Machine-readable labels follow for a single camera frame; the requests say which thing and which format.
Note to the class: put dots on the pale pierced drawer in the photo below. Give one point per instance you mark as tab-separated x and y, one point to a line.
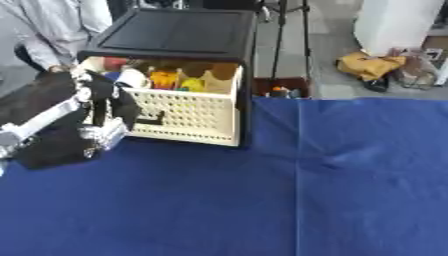
192	113

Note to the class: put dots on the black object on floor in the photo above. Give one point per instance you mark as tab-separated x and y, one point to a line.
377	85

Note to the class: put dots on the brown box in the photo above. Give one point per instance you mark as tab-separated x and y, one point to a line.
283	87

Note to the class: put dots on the silver black robot left arm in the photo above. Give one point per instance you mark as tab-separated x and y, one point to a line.
42	116

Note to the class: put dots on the white appliance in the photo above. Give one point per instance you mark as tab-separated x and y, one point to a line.
396	23

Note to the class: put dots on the white round object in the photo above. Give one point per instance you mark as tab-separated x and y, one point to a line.
134	78

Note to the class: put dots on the black tripod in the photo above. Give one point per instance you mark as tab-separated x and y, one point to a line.
280	36

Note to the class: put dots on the yellow toy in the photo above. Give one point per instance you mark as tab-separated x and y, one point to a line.
192	85

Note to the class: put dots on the person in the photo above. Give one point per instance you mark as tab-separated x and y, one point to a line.
55	23

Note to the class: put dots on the yellow bag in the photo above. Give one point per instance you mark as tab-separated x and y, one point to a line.
368	65

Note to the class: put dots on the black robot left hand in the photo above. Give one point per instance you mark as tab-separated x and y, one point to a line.
123	105

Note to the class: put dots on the orange toy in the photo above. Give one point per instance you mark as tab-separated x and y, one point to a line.
163	80

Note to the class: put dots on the black cabinet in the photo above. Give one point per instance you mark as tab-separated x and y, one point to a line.
175	31

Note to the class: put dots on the clear plastic bag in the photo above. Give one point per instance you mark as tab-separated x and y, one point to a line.
415	68

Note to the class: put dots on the red object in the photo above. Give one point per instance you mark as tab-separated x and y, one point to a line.
115	62

